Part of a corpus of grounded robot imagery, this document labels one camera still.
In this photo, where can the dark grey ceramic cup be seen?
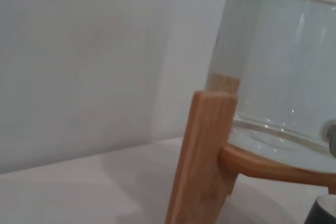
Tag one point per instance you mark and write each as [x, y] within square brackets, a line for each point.
[320, 213]

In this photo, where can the glass water dispenser jar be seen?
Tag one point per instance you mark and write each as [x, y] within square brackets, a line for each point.
[275, 64]

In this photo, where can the wooden dispenser stand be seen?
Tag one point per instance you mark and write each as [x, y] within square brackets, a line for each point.
[202, 155]

